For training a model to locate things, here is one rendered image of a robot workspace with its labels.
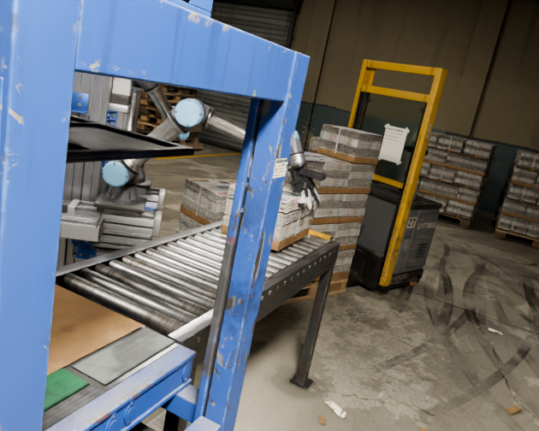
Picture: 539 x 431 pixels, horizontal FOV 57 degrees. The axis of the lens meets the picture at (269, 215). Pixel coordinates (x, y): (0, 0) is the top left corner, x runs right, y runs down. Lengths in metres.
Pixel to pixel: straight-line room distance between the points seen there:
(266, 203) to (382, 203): 3.35
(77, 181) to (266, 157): 1.73
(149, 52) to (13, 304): 0.32
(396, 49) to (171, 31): 9.26
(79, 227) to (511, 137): 8.13
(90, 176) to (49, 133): 2.07
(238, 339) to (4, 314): 0.65
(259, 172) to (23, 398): 0.60
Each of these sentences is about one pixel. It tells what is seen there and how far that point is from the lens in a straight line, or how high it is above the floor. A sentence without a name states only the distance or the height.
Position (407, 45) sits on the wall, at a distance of 9.83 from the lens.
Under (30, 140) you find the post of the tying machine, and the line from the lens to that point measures 0.53.
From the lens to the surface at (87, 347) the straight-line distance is 1.29.
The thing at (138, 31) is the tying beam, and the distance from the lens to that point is 0.62.
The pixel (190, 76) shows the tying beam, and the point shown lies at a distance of 0.71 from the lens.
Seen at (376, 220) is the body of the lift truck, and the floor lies 0.56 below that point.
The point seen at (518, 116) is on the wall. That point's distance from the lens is 9.53.
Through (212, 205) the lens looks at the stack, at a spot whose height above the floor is 0.75.
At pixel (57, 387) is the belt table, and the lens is 1.17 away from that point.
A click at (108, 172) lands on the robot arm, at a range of 2.27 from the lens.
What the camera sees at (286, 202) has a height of 1.03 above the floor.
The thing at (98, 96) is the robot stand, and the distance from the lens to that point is 2.55.
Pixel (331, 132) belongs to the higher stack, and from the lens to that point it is 3.82.
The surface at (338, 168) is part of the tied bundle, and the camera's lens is 3.55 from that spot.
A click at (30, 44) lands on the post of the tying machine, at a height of 1.47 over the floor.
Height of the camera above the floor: 1.47
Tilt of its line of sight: 14 degrees down
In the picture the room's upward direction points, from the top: 11 degrees clockwise
